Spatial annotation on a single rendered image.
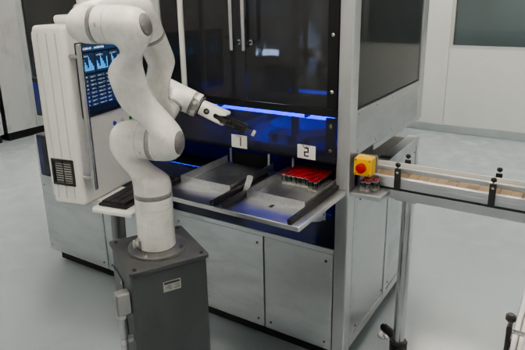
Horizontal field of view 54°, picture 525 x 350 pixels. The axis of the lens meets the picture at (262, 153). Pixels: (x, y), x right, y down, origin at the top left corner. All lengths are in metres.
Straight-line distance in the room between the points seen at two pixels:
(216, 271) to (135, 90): 1.43
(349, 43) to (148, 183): 0.92
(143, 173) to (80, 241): 1.83
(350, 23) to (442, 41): 4.68
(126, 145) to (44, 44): 0.77
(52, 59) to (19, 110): 4.82
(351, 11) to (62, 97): 1.18
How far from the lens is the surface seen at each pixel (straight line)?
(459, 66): 6.64
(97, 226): 3.25
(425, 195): 2.16
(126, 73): 1.45
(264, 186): 2.17
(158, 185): 1.63
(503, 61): 6.55
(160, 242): 1.70
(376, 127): 2.34
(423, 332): 2.90
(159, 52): 1.63
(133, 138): 1.60
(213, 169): 2.42
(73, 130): 2.25
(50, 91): 2.28
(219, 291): 2.76
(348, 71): 2.03
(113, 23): 1.39
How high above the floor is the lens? 1.65
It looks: 17 degrees down
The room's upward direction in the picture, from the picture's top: 1 degrees counter-clockwise
